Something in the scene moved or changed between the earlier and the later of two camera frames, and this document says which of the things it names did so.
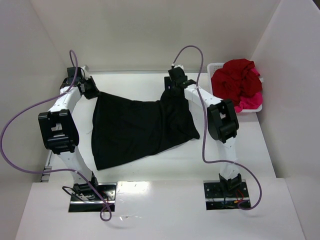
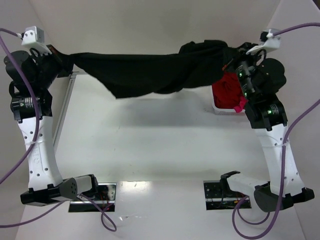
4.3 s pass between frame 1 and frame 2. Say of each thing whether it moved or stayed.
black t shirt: moved
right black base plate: stayed
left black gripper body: moved
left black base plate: stayed
